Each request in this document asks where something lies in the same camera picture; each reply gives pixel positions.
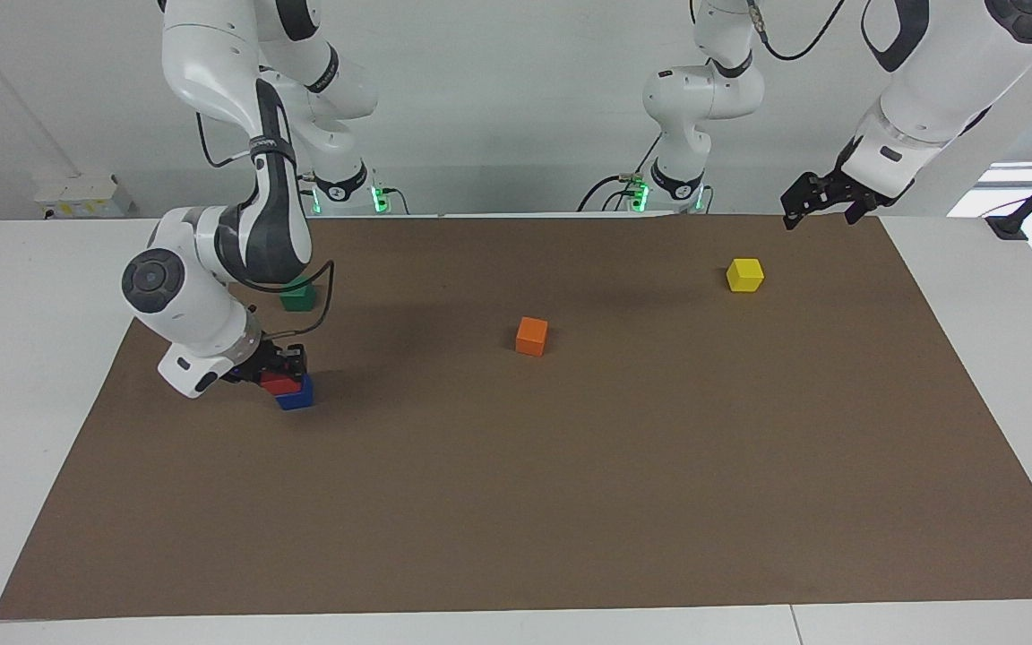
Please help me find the blue wooden block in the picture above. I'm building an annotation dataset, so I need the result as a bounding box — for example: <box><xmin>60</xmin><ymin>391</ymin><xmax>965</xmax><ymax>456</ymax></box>
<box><xmin>275</xmin><ymin>375</ymin><xmax>315</xmax><ymax>412</ymax></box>

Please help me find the yellow wooden block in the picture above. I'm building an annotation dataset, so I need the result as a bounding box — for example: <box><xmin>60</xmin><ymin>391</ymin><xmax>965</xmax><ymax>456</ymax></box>
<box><xmin>726</xmin><ymin>257</ymin><xmax>766</xmax><ymax>294</ymax></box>

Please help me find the orange wooden block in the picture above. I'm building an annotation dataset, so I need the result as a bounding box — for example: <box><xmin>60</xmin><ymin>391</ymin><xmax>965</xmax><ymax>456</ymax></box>
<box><xmin>515</xmin><ymin>316</ymin><xmax>550</xmax><ymax>358</ymax></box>

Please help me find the white box with yellow labels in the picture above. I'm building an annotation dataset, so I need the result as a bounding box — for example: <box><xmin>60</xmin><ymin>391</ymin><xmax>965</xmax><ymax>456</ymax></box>
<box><xmin>34</xmin><ymin>174</ymin><xmax>137</xmax><ymax>219</ymax></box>

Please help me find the brown table mat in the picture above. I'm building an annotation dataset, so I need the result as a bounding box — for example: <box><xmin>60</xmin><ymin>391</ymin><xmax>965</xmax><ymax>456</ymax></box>
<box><xmin>0</xmin><ymin>213</ymin><xmax>1032</xmax><ymax>621</ymax></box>

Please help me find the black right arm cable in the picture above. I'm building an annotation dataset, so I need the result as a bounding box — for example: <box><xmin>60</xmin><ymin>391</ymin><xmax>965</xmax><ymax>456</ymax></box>
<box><xmin>195</xmin><ymin>111</ymin><xmax>337</xmax><ymax>344</ymax></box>

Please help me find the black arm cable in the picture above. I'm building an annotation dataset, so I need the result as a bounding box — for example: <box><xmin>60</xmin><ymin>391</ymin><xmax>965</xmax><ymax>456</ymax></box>
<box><xmin>195</xmin><ymin>111</ymin><xmax>337</xmax><ymax>344</ymax></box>
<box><xmin>744</xmin><ymin>0</ymin><xmax>850</xmax><ymax>64</ymax></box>

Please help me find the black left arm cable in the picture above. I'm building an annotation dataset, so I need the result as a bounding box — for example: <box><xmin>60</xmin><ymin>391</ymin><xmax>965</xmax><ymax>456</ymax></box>
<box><xmin>744</xmin><ymin>0</ymin><xmax>850</xmax><ymax>64</ymax></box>

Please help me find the black left base cable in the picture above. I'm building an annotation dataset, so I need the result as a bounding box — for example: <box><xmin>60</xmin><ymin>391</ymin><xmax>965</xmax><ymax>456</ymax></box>
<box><xmin>576</xmin><ymin>133</ymin><xmax>662</xmax><ymax>215</ymax></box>

